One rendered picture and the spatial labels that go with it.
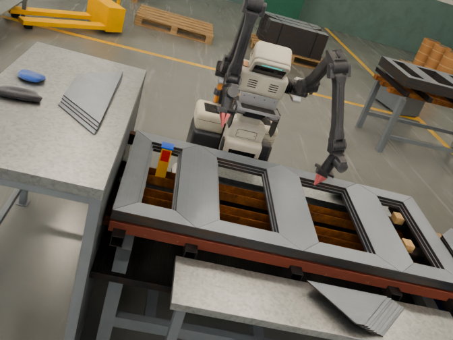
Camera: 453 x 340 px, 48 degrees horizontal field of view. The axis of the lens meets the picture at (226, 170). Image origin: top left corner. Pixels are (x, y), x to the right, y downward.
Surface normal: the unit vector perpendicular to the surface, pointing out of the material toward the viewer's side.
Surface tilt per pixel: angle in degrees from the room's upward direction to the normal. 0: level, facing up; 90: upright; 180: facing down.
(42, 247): 0
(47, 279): 0
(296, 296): 0
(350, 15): 90
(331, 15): 90
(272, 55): 42
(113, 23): 90
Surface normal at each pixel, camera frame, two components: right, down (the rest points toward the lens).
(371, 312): 0.27, -0.85
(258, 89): 0.05, 0.61
